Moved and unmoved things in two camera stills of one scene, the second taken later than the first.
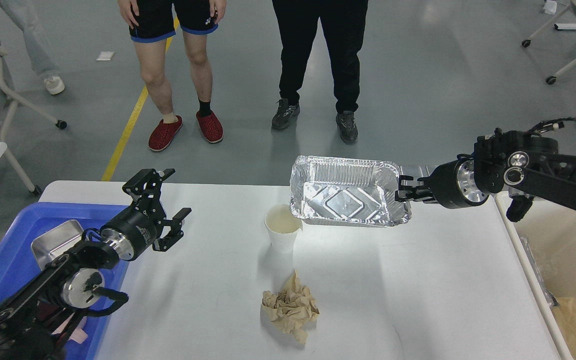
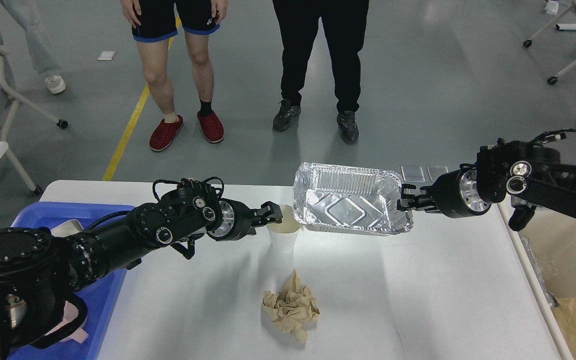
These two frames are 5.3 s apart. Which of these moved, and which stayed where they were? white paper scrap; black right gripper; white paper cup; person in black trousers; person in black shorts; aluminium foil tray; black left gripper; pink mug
Moved: black left gripper; black right gripper; aluminium foil tray
Stayed: white paper cup; white paper scrap; person in black shorts; pink mug; person in black trousers
